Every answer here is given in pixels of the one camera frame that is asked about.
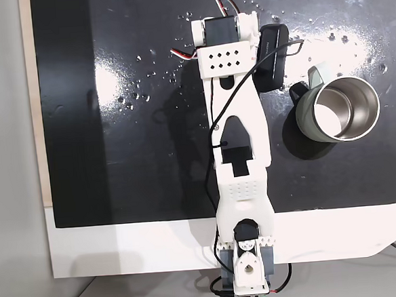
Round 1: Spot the red white black servo cable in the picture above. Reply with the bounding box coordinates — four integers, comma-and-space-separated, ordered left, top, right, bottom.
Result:
170, 43, 200, 62
214, 0, 241, 18

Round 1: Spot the red black thin cable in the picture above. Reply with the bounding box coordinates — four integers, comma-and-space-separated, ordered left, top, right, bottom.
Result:
266, 263, 294, 293

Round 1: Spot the black glossy mat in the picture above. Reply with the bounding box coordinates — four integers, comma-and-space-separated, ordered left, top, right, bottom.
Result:
29, 0, 396, 231

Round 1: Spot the black power cable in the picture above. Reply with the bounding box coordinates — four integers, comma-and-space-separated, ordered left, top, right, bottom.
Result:
208, 271, 237, 297

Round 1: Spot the black camera cable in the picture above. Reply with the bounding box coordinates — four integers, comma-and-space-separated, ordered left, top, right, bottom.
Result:
193, 38, 321, 271

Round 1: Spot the black oval camera box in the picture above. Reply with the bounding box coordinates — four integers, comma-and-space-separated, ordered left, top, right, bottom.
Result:
249, 22, 296, 94

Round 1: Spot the green steel cup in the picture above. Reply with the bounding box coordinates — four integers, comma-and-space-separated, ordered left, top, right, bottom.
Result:
286, 59, 384, 146

